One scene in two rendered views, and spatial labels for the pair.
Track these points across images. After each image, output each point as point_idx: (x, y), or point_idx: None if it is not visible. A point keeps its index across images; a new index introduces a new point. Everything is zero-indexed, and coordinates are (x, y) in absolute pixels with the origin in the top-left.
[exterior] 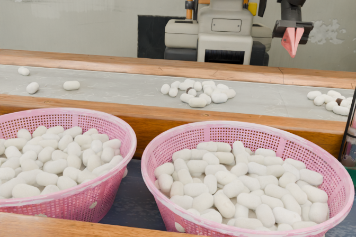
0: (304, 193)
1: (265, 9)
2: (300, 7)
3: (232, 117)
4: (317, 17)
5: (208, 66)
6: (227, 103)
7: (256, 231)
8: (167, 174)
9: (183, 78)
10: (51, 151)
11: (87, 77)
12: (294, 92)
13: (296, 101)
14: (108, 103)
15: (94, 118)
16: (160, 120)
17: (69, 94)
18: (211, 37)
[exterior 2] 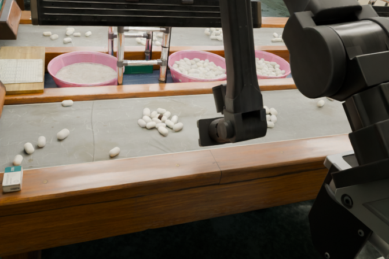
0: (179, 67)
1: (309, 220)
2: (221, 121)
3: (215, 84)
4: None
5: (279, 148)
6: None
7: (189, 50)
8: (220, 69)
9: (286, 139)
10: (262, 71)
11: (339, 122)
12: (193, 137)
13: (189, 122)
14: (273, 84)
15: (266, 78)
16: None
17: (312, 101)
18: (378, 258)
